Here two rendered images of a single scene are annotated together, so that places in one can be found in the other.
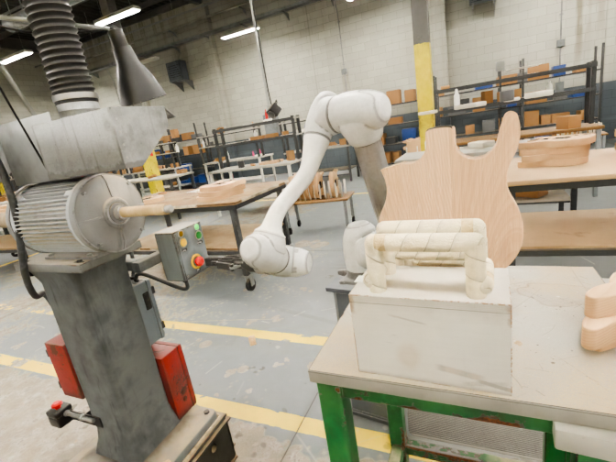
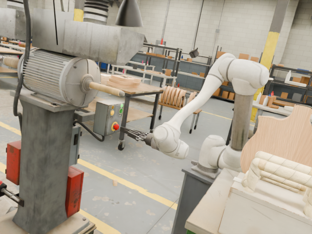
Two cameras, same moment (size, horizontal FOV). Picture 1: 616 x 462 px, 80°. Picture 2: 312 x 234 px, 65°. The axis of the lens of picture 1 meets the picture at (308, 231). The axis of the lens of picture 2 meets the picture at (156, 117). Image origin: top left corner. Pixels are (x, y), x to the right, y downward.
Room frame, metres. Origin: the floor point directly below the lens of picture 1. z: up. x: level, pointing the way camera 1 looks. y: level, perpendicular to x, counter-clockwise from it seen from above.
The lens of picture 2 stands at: (-0.08, 0.22, 1.46)
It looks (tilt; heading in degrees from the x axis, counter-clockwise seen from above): 14 degrees down; 0
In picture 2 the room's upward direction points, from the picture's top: 11 degrees clockwise
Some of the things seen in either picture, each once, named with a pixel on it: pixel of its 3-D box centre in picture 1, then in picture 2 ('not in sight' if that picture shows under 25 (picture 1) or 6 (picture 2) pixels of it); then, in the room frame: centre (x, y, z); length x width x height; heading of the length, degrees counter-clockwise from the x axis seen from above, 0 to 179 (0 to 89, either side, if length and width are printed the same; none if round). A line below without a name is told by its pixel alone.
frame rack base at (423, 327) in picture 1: (431, 321); (270, 218); (0.63, -0.21, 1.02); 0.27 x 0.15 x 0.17; 63
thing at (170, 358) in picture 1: (158, 371); (63, 184); (1.41, 0.75, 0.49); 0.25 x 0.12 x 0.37; 64
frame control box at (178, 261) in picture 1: (168, 259); (97, 119); (1.42, 0.58, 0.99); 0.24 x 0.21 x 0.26; 64
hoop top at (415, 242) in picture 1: (421, 242); (287, 173); (0.59, -0.19, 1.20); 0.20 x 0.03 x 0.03; 62
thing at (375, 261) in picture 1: (375, 266); (252, 176); (0.63, -0.11, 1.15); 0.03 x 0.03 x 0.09
